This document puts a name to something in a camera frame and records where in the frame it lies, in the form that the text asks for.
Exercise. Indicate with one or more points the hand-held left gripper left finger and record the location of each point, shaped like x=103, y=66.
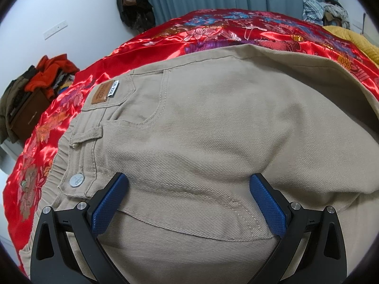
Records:
x=110, y=201

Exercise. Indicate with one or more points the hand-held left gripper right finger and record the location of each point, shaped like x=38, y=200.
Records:
x=267, y=204

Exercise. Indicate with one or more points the beige pants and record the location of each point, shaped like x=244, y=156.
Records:
x=207, y=142

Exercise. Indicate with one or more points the brown wooden cabinet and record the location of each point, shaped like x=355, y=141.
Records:
x=28, y=112

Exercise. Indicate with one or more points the pile of clothes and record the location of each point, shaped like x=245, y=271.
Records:
x=44, y=77

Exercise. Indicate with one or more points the red floral satin bedspread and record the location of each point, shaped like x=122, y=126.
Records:
x=207, y=29

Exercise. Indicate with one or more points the mustard yellow knit blanket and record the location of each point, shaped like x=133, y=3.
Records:
x=356, y=40

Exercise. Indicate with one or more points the black hanging bag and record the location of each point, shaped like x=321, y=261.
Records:
x=134, y=4

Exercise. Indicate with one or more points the striped crumpled clothes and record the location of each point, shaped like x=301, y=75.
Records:
x=324, y=9

